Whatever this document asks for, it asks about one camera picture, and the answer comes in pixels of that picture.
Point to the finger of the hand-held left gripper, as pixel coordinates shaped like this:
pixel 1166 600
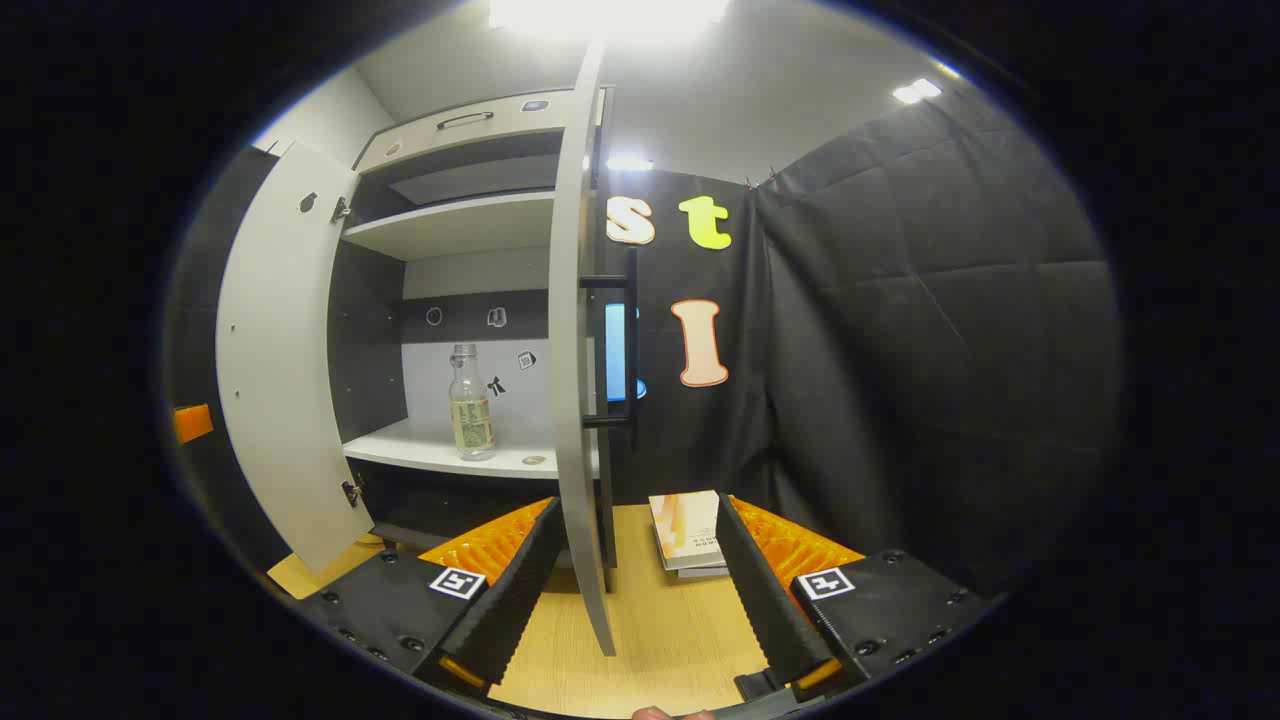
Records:
pixel 193 423

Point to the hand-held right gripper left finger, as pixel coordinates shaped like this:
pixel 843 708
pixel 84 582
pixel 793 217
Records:
pixel 520 600

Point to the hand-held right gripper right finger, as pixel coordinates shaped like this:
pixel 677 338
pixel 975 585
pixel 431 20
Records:
pixel 765 600

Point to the grey cabinet door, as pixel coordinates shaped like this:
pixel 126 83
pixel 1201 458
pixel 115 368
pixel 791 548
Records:
pixel 570 350
pixel 290 360

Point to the grey and black cabinet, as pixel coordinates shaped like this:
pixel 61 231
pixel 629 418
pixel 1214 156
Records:
pixel 450 230

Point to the grey cabinet drawer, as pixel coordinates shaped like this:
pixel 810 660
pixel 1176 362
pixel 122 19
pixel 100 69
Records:
pixel 450 135

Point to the ceiling light behind cabinet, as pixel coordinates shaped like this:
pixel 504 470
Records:
pixel 628 162

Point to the black backdrop cloth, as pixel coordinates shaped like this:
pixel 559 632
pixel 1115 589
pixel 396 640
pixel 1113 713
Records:
pixel 900 350

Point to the large ceiling light panel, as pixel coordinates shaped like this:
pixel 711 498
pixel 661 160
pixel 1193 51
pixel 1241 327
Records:
pixel 610 15

